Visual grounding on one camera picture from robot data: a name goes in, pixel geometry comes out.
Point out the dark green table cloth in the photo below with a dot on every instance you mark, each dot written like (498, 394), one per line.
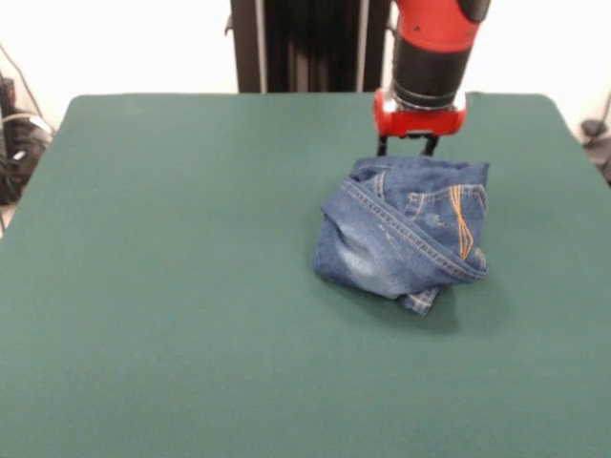
(191, 286)

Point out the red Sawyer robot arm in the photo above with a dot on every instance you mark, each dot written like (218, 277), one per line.
(429, 62)

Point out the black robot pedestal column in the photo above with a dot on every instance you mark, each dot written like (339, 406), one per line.
(310, 47)

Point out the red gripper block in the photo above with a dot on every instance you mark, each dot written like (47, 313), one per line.
(420, 121)

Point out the blue denim jeans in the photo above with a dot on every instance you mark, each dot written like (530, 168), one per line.
(382, 238)

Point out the black power adapter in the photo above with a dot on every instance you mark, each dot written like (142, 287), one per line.
(592, 128)

